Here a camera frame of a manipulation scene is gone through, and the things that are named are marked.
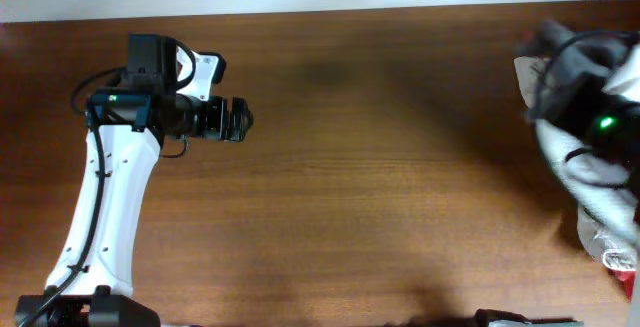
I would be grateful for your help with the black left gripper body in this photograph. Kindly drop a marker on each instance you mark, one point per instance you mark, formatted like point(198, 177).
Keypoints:
point(238, 118)

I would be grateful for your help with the grey cotton shorts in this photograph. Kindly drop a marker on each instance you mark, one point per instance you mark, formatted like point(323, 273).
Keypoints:
point(574, 60)

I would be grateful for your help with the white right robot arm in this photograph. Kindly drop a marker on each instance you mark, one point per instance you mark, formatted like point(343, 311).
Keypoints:
point(582, 99)

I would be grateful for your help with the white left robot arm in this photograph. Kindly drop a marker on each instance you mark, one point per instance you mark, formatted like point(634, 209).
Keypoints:
point(163, 91)

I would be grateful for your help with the beige cloth garment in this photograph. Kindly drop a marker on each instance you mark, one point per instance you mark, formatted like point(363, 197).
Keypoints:
point(604, 216)

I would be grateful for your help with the red cloth garment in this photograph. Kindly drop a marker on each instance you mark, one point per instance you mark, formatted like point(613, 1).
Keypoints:
point(626, 280)

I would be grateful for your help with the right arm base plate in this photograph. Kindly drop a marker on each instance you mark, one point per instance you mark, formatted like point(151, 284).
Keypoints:
point(496, 318)

